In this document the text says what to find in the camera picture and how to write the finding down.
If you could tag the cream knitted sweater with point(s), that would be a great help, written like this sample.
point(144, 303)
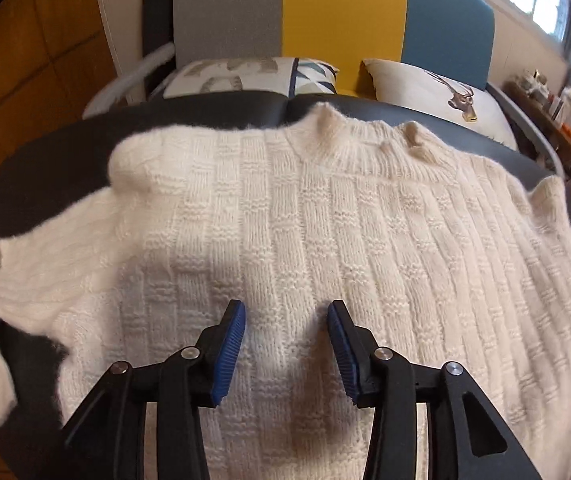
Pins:
point(442, 254)

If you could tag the white patterned pillow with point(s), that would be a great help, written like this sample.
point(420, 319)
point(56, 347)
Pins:
point(286, 76)

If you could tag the grey yellow blue sofa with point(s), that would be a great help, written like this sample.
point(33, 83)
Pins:
point(453, 38)

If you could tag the wooden wardrobe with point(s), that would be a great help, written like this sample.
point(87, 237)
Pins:
point(54, 57)

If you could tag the white deer print pillow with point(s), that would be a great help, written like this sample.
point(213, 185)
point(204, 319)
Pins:
point(436, 95)

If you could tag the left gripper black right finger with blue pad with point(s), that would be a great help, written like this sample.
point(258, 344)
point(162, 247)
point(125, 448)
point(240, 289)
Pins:
point(468, 438)

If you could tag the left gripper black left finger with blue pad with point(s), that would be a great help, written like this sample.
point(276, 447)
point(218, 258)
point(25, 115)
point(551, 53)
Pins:
point(104, 438)

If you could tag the cluttered wooden desk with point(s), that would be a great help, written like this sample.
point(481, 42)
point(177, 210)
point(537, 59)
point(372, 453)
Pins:
point(550, 113)

